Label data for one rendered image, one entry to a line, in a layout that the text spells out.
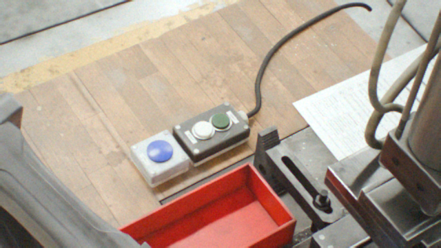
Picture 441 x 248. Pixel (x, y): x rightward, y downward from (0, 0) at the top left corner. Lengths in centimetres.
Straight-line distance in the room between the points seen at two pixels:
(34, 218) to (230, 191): 53
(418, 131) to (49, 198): 37
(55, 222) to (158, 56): 71
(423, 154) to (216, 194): 45
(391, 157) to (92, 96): 62
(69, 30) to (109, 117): 141
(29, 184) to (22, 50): 193
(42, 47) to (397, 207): 190
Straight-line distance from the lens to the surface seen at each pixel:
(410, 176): 94
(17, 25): 283
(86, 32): 279
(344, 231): 121
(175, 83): 145
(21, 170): 84
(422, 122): 90
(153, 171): 130
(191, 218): 128
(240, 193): 131
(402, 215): 100
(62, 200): 83
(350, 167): 107
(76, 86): 145
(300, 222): 130
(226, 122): 135
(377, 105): 93
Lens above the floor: 199
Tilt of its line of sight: 52 degrees down
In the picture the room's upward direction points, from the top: 6 degrees clockwise
